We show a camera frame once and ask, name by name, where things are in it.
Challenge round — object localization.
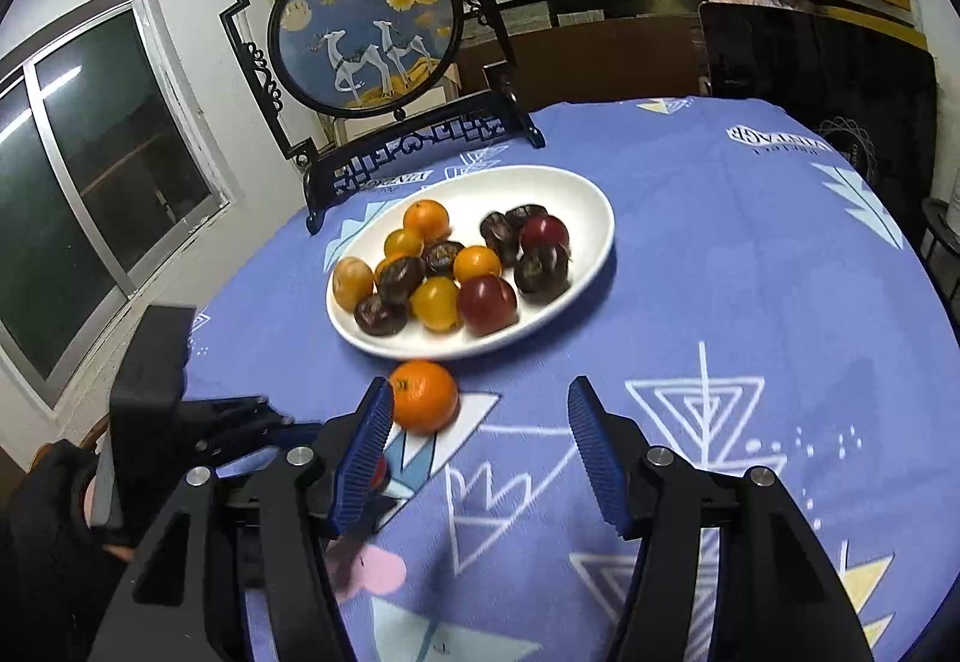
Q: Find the pale peeled tangerine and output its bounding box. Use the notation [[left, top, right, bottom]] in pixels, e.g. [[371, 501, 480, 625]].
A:
[[332, 256, 376, 313]]

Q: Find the orange kumquat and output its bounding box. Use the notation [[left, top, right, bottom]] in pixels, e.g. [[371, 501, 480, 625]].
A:
[[384, 228, 425, 257], [454, 246, 503, 283]]

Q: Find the yellow orange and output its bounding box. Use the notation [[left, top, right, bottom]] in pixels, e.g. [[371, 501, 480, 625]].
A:
[[374, 252, 405, 283]]

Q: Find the window with grey frame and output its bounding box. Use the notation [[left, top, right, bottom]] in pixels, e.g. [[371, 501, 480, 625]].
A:
[[2, 0, 228, 410]]

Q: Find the dark water chestnut top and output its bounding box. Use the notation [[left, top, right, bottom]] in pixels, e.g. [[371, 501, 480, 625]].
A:
[[480, 212, 521, 269]]

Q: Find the round deer screen ornament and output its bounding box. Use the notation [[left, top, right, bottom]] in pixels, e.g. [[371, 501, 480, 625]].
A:
[[220, 0, 545, 235]]

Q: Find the left hand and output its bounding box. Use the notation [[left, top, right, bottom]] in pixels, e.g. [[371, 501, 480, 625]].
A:
[[83, 480, 135, 563]]

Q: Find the yellow kumquat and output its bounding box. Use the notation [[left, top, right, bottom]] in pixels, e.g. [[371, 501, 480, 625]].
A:
[[410, 277, 460, 334]]

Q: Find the dark water chestnut upper left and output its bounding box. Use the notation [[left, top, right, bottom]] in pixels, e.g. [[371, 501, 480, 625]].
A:
[[505, 203, 548, 231]]

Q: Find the large dark water chestnut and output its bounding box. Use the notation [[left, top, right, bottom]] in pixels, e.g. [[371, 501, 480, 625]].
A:
[[514, 242, 569, 302]]

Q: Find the dark water chestnut middle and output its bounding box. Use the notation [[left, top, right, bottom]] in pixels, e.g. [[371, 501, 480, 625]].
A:
[[421, 239, 466, 278]]

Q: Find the red cherry tomato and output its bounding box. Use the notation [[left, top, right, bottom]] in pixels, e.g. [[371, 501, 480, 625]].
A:
[[371, 456, 391, 493]]

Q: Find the white oval plate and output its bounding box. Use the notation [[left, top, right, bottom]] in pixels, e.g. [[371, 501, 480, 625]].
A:
[[325, 164, 615, 361]]

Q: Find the orange tangerine left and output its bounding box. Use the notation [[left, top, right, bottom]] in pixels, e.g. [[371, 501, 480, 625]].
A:
[[404, 199, 451, 244]]

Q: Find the dark water chestnut alone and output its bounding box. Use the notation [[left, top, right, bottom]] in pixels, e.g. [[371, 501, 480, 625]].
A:
[[353, 293, 409, 337]]

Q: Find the dark red plum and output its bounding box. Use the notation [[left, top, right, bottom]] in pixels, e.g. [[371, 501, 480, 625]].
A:
[[457, 274, 517, 336]]

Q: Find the blue patterned tablecloth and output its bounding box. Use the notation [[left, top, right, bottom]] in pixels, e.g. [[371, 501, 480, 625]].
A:
[[187, 98, 958, 660]]

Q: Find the red plum behind finger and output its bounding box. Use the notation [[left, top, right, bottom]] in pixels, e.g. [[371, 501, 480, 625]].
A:
[[519, 213, 571, 252]]

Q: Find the orange tangerine near plate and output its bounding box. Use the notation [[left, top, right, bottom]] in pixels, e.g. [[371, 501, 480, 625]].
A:
[[389, 360, 459, 435]]

